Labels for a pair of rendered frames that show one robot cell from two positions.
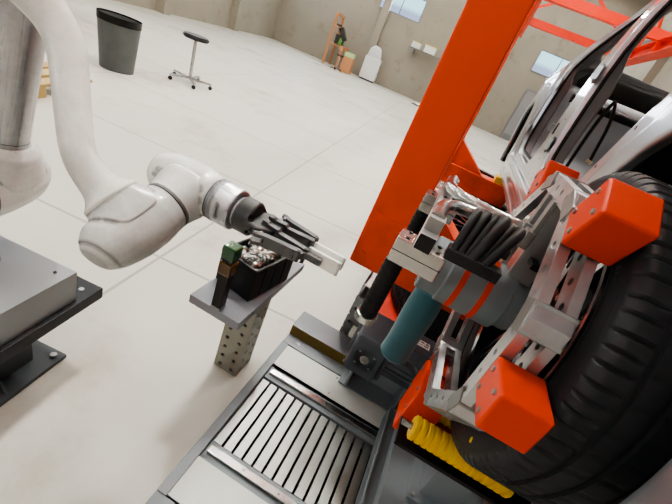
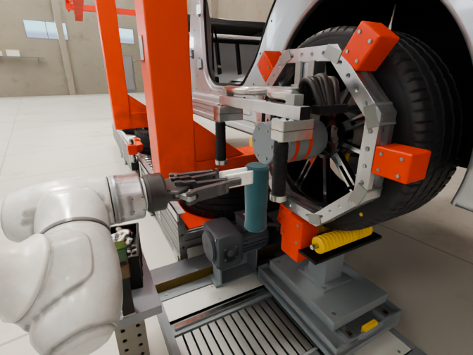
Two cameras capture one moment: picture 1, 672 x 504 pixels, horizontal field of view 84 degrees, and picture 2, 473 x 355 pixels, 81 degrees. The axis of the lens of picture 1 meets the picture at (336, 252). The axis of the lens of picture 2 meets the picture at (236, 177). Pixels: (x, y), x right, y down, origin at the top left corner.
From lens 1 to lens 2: 44 cm
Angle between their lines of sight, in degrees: 36
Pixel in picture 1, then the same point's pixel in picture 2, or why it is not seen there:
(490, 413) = (410, 170)
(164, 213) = (103, 239)
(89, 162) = not seen: outside the picture
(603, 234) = (377, 51)
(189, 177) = (81, 194)
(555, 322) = (388, 108)
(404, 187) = (172, 123)
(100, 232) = (79, 309)
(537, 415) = (425, 152)
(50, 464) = not seen: outside the picture
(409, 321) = (259, 196)
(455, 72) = (160, 22)
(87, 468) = not seen: outside the picture
